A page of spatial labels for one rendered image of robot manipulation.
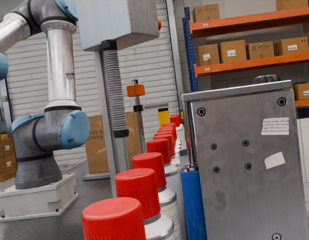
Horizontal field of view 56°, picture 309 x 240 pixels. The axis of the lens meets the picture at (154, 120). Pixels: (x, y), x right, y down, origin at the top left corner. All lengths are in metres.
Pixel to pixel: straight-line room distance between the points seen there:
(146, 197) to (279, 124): 0.16
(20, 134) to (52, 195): 0.22
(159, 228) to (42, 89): 5.40
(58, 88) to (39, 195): 0.34
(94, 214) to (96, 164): 1.25
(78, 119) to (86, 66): 4.45
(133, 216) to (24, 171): 0.89
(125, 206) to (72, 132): 0.76
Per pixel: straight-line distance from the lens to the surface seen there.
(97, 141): 1.39
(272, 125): 0.31
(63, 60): 1.00
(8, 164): 5.19
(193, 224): 0.35
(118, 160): 0.76
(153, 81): 5.16
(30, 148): 1.03
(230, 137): 0.31
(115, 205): 0.17
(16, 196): 1.05
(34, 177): 1.02
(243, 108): 0.31
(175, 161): 0.47
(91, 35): 0.72
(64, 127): 0.91
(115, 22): 0.66
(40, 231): 0.92
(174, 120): 1.01
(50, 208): 1.02
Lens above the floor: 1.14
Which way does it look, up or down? 3 degrees down
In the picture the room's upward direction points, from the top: 7 degrees counter-clockwise
